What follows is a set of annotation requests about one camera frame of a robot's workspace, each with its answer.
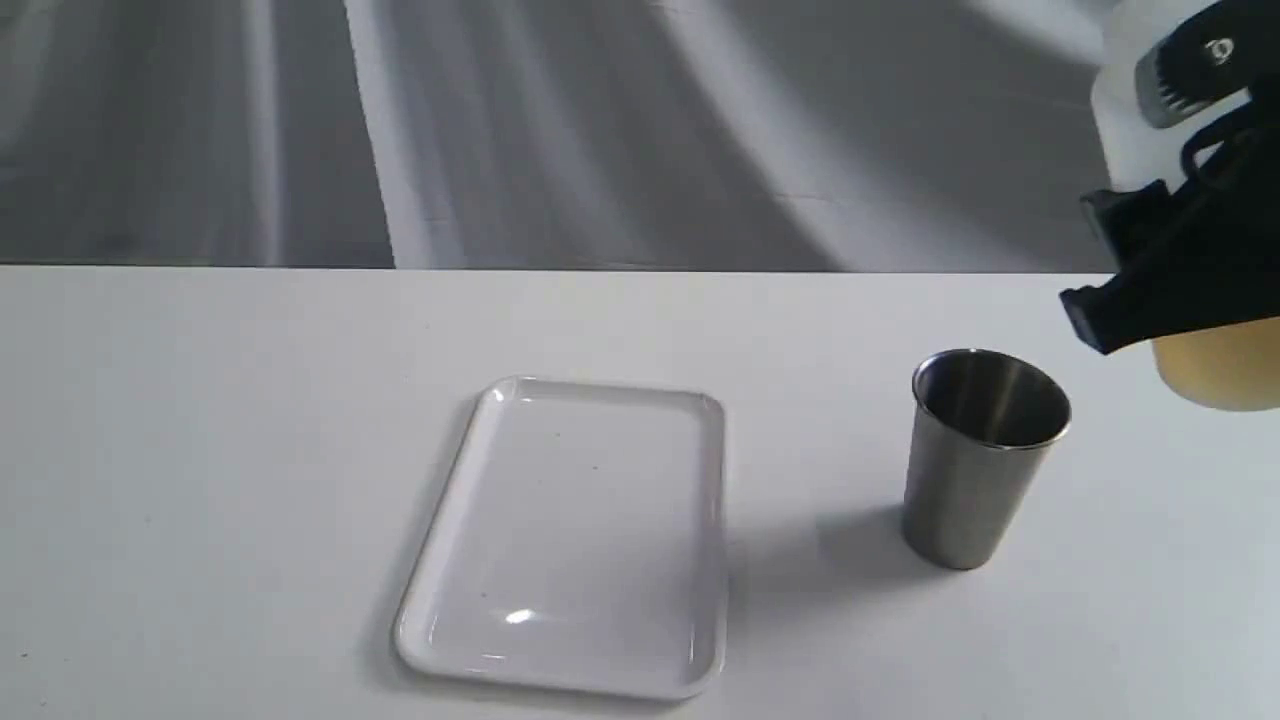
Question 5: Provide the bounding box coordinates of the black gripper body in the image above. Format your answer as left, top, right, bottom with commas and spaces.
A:
1180, 90, 1277, 301

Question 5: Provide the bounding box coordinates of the translucent squeeze bottle amber liquid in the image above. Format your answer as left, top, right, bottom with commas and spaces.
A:
1091, 1, 1279, 413

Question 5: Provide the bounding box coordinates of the stainless steel cup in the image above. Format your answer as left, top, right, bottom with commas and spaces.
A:
901, 348, 1073, 571

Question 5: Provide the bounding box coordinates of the white plastic tray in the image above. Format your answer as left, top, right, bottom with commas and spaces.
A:
392, 375, 728, 703

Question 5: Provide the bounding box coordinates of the grey fabric backdrop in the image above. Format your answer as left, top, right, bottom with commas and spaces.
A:
0, 0, 1280, 275

